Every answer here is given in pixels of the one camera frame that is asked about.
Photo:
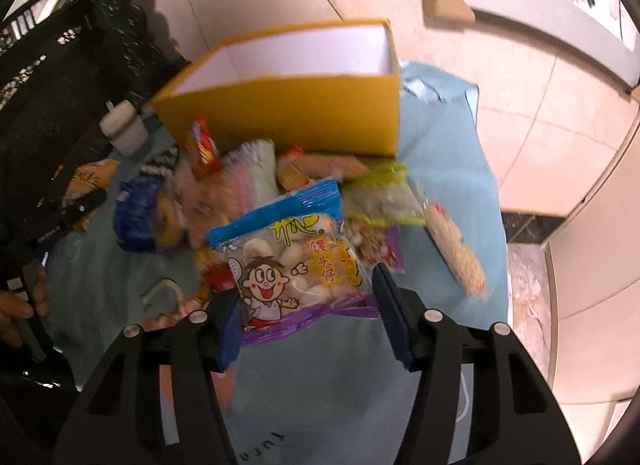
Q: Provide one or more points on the light blue printed cloth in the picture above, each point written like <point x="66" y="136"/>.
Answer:
<point x="325" y="395"/>

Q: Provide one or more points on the orange peanut packet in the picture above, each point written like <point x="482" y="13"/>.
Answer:
<point x="320" y="167"/>

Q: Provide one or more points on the green snack packet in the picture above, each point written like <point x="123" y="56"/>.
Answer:
<point x="382" y="195"/>

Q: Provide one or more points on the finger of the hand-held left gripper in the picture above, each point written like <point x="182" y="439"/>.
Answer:
<point x="85" y="205"/>

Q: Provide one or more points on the red orange snack packet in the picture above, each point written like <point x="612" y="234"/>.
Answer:
<point x="202" y="150"/>

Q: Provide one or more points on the clear rice cracker packet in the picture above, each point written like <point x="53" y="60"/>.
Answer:
<point x="455" y="245"/>

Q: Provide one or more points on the blue purple cartoon snack packet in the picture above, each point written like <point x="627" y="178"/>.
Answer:
<point x="290" y="265"/>

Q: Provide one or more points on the purple edged snack packet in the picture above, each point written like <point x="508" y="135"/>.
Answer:
<point x="382" y="245"/>

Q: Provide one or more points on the yellow cardboard box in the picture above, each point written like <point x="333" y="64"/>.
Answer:
<point x="300" y="110"/>

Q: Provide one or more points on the clear tan biscuit packet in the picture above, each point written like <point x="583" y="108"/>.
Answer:
<point x="200" y="207"/>

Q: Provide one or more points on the black carved furniture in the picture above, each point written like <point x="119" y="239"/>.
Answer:
<point x="50" y="95"/>

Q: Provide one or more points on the tan snack packet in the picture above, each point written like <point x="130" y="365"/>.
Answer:
<point x="92" y="172"/>

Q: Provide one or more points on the person's left hand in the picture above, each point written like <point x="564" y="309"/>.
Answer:
<point x="37" y="295"/>

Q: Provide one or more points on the dark blue snack packet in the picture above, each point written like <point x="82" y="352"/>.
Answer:
<point x="134" y="215"/>

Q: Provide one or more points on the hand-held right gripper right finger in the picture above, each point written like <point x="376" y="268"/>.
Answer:
<point x="395" y="315"/>

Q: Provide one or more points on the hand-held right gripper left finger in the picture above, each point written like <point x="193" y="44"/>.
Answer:
<point x="227" y="340"/>

